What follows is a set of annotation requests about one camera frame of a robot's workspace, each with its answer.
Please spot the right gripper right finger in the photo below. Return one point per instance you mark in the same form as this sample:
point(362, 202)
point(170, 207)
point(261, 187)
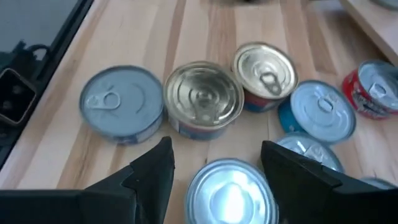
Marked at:
point(311, 193)

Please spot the green white light tuna can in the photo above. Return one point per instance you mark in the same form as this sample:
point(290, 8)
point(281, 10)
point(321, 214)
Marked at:
point(298, 144)

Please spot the black box with tan rim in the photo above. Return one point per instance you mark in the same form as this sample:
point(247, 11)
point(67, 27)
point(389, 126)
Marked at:
point(15, 96)

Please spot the blue albacore tuna can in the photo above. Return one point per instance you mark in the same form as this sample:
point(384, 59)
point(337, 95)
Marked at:
point(124, 105)
point(230, 196)

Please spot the gold-lid pink salmon can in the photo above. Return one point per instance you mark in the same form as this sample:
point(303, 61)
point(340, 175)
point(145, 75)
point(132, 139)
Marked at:
point(264, 68)
point(203, 99)

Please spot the black table frame rail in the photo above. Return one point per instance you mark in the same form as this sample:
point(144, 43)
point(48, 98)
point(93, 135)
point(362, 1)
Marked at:
point(65, 40)

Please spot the light wooden shelf board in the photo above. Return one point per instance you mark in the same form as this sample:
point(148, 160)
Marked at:
point(373, 25)

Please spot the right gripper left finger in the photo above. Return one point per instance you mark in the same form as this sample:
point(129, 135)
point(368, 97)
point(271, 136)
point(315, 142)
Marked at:
point(124, 199)

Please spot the teal seafood can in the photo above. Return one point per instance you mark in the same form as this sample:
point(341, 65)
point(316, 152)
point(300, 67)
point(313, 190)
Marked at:
point(320, 112)

